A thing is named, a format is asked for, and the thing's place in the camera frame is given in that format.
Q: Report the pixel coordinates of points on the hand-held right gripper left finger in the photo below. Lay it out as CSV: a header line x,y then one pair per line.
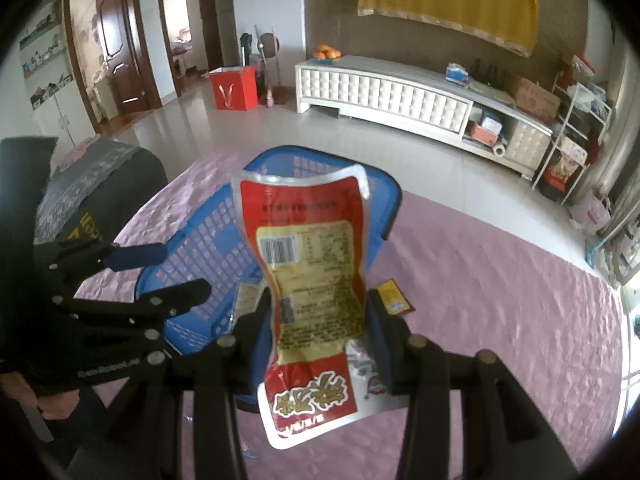
x,y
245,330

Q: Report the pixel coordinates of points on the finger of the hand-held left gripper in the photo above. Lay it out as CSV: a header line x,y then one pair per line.
x,y
180,294
140,256

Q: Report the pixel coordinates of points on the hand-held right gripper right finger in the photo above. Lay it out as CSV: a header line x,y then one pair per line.
x,y
380,355

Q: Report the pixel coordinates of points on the blue plastic basket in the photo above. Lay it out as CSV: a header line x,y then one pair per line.
x,y
210,245

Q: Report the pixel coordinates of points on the red snack packet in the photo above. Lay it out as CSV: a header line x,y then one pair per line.
x,y
305,270

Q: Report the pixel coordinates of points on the person's left hand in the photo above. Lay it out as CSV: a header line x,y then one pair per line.
x,y
55,405

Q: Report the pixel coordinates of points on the orange-yellow snack packet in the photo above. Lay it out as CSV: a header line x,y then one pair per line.
x,y
395,297

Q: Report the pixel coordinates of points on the red box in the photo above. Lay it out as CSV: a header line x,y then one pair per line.
x,y
232,87

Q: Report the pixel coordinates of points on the brown wooden door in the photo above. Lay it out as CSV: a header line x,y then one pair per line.
x,y
122,45

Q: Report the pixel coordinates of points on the white tape roll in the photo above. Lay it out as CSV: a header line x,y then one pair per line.
x,y
500,149

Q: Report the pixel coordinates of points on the pink box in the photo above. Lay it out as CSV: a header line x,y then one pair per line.
x,y
486,133

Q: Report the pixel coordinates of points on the brown round-top stand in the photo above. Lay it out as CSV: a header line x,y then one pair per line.
x,y
270,45

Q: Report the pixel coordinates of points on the pink shopping bag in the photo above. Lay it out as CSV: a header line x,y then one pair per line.
x,y
591,212

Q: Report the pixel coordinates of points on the white tufted TV cabinet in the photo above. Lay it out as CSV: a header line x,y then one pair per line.
x,y
380,90

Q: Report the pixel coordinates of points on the plate of oranges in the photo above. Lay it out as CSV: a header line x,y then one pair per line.
x,y
326,53

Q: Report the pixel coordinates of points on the blue tissue box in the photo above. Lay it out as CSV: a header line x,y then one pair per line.
x,y
457,74

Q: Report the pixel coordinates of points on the white metal rack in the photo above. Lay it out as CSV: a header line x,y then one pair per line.
x,y
575,135

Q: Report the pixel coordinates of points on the cardboard box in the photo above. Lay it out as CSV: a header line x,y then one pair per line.
x,y
537,97

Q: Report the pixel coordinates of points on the white wall shelf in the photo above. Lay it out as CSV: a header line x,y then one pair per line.
x,y
45,55

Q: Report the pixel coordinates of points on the yellow wall cloth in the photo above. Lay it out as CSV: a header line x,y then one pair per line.
x,y
450,0

